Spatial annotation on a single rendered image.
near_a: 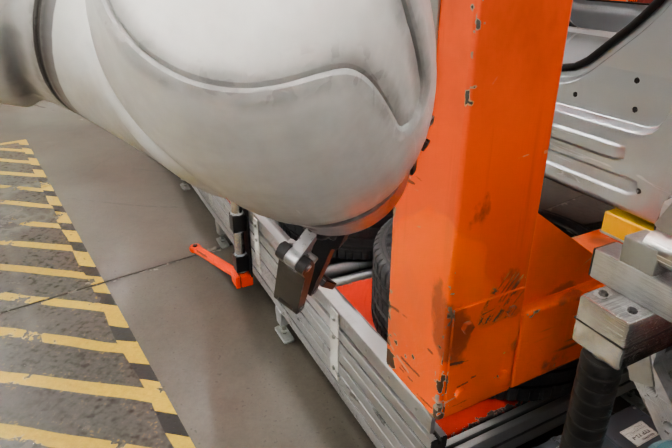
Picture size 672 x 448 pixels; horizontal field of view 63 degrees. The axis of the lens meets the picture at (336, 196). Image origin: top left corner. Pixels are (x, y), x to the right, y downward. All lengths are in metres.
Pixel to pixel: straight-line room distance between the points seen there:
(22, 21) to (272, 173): 0.11
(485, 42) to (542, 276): 0.45
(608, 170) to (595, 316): 0.75
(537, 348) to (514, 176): 0.36
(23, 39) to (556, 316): 0.94
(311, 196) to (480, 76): 0.55
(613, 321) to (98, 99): 0.43
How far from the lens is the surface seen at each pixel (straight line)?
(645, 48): 1.21
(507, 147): 0.78
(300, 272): 0.37
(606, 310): 0.52
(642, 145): 1.20
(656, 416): 0.84
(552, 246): 0.98
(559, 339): 1.08
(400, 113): 0.17
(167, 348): 2.01
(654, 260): 0.52
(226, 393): 1.80
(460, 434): 1.32
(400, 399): 1.28
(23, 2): 0.23
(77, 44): 0.21
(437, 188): 0.79
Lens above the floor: 1.22
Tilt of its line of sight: 24 degrees down
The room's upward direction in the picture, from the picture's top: straight up
